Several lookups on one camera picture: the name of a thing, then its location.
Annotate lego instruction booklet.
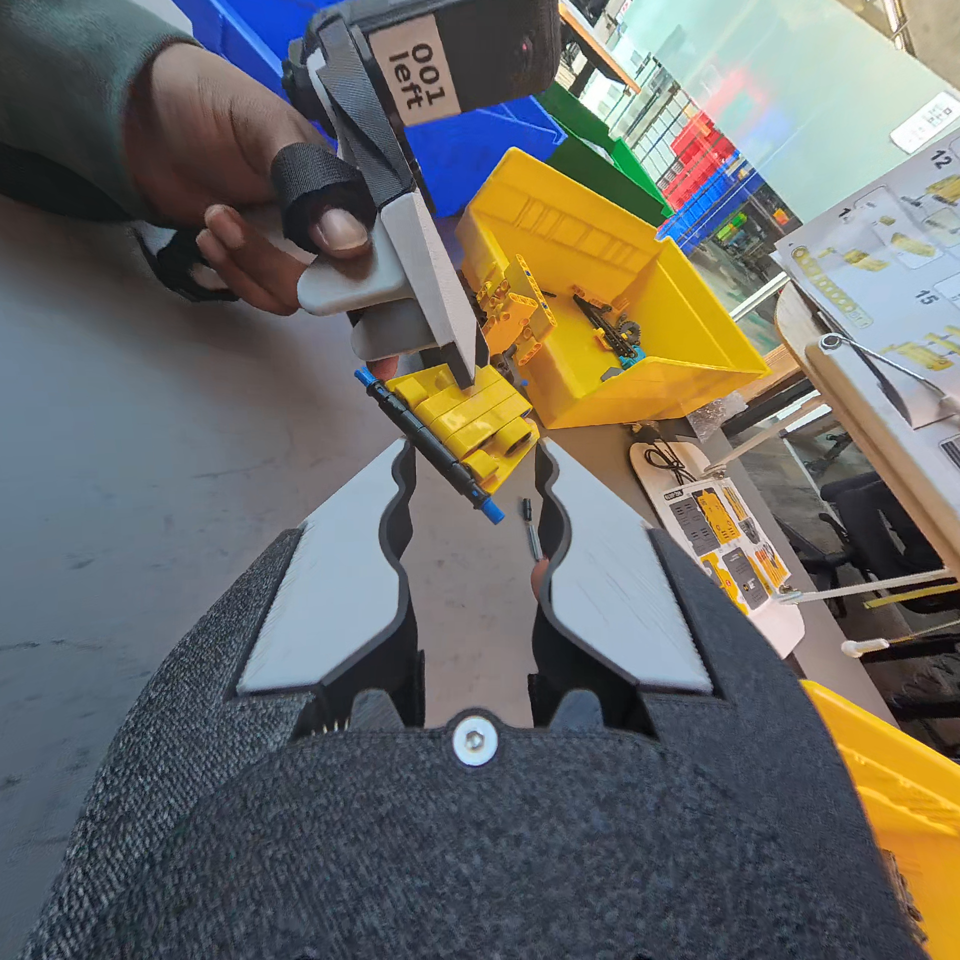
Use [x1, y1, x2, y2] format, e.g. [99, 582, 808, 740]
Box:
[663, 476, 794, 618]

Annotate rack of red blue bins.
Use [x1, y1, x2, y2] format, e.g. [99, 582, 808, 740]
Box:
[654, 111, 768, 245]

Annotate yellow grey lego build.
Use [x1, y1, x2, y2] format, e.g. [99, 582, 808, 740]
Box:
[474, 253, 562, 385]

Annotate green storage bin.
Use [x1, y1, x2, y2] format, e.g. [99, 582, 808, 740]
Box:
[536, 81, 674, 228]

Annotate open instruction manual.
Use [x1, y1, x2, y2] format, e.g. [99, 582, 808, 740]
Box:
[774, 138, 960, 430]

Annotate short black cable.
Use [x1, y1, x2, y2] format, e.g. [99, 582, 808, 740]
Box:
[641, 442, 697, 487]

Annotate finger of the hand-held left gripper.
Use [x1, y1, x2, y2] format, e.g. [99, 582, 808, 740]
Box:
[378, 189, 490, 391]

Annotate blue storage bin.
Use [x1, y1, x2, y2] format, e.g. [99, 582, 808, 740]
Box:
[171, 0, 569, 220]

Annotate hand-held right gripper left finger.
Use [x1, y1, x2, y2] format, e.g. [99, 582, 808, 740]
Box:
[236, 437, 426, 729]

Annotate yellow lego panel assembly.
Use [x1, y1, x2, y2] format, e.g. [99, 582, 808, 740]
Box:
[382, 363, 543, 526]

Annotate yellow storage bin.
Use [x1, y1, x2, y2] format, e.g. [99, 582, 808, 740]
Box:
[456, 146, 772, 430]
[798, 678, 960, 960]

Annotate person's left hand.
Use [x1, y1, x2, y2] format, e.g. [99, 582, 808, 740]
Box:
[122, 41, 376, 316]

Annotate black lego connector blue pin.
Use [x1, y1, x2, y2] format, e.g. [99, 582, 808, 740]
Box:
[352, 365, 435, 455]

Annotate loose lego gear parts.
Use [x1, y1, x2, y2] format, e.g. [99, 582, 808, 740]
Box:
[568, 285, 648, 375]

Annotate person's left forearm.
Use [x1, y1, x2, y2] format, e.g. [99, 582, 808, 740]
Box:
[0, 0, 198, 224]

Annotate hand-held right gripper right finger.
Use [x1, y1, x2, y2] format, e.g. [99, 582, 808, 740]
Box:
[528, 437, 715, 729]

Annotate bubble wrap sheet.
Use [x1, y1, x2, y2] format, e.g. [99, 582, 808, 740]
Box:
[686, 396, 751, 445]

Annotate white paper notice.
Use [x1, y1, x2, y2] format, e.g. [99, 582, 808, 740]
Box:
[890, 91, 960, 156]

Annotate wooden table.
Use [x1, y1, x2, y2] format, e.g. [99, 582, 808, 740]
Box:
[731, 341, 815, 399]

